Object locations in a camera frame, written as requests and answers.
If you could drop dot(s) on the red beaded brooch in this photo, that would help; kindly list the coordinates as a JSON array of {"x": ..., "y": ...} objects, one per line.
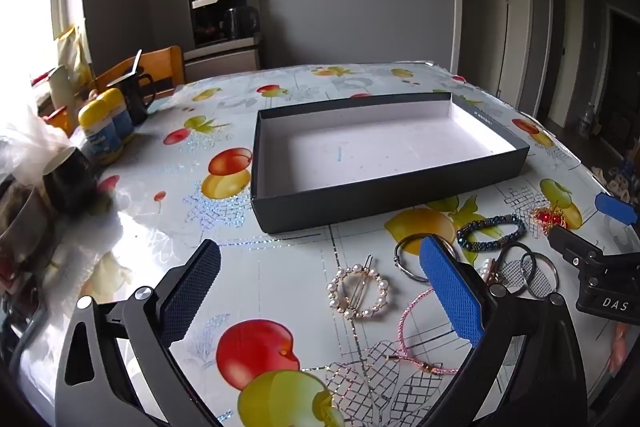
[{"x": 549, "y": 218}]

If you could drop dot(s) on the round pearl hair clip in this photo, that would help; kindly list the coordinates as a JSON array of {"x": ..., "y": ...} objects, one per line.
[{"x": 357, "y": 288}]

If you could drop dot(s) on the yellow capped bottle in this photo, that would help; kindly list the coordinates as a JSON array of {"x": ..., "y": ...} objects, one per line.
[
  {"x": 122, "y": 117},
  {"x": 100, "y": 132}
]

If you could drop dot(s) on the plastic water bottle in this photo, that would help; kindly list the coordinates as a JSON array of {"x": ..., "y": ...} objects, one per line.
[{"x": 588, "y": 122}]

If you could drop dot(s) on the grey cabinet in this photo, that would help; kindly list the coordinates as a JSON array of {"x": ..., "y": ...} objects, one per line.
[{"x": 220, "y": 62}]

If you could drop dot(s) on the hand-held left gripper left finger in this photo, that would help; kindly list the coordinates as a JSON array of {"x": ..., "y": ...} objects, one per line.
[{"x": 192, "y": 297}]

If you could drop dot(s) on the silver bangle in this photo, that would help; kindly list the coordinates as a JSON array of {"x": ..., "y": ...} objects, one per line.
[{"x": 400, "y": 264}]

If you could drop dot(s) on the clear plastic bag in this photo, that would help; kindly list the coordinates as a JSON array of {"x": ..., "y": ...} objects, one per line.
[{"x": 27, "y": 142}]

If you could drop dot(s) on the white cylinder container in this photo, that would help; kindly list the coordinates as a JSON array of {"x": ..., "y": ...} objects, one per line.
[{"x": 61, "y": 92}]

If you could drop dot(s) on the metal bowl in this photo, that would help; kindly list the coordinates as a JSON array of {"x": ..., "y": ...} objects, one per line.
[{"x": 22, "y": 227}]

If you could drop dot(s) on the orange box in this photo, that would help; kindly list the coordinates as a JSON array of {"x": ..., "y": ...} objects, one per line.
[{"x": 62, "y": 119}]

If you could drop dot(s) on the person's right hand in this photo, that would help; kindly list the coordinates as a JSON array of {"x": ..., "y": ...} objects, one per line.
[{"x": 621, "y": 347}]

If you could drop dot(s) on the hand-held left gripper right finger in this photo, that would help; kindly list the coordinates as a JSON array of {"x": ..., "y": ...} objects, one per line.
[{"x": 452, "y": 292}]

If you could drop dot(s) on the pearl hair pin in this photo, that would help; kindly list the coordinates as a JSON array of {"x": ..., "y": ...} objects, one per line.
[{"x": 487, "y": 268}]

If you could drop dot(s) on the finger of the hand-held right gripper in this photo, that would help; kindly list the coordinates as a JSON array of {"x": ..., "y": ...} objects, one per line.
[
  {"x": 617, "y": 208},
  {"x": 572, "y": 246}
]

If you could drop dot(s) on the black cardboard box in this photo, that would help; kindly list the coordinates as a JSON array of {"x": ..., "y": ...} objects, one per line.
[{"x": 360, "y": 147}]

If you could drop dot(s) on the fruit printed tablecloth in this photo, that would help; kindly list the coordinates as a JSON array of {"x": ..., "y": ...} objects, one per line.
[{"x": 280, "y": 267}]

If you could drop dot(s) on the black cup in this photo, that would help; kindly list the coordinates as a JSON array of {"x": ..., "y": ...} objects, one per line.
[{"x": 67, "y": 187}]

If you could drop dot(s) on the wooden chair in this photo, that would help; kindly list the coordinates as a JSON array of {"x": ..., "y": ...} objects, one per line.
[{"x": 162, "y": 72}]

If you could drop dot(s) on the white door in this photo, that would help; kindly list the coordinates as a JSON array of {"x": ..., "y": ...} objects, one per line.
[
  {"x": 482, "y": 17},
  {"x": 562, "y": 47}
]

